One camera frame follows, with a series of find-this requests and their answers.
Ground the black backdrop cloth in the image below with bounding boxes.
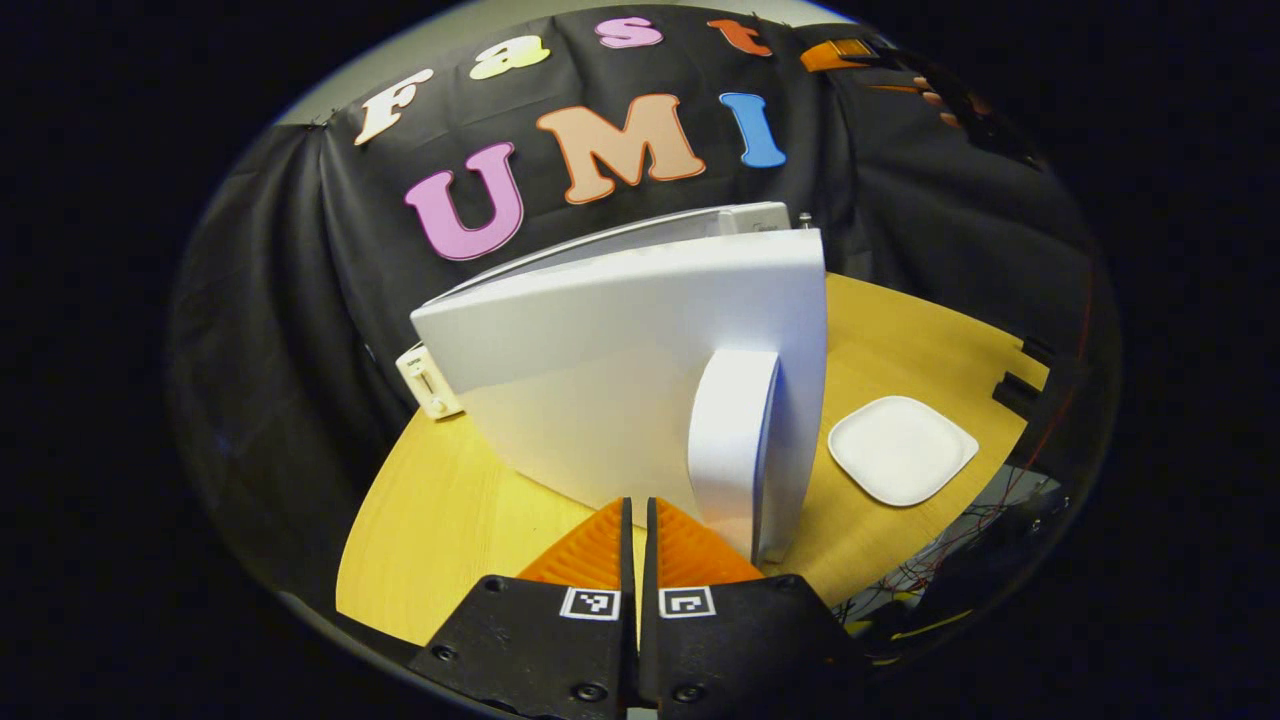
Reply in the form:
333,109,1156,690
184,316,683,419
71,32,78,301
170,5,1101,601

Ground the white microwave oven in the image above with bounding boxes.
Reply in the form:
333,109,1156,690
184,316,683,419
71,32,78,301
410,203,829,566

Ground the white square plate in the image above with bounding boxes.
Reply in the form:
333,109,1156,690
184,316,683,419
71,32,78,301
827,395,981,508

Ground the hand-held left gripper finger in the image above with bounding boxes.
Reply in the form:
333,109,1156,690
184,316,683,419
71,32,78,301
408,497,638,720
640,497,866,720

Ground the white toaster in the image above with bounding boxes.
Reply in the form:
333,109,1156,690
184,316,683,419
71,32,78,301
396,342,464,420

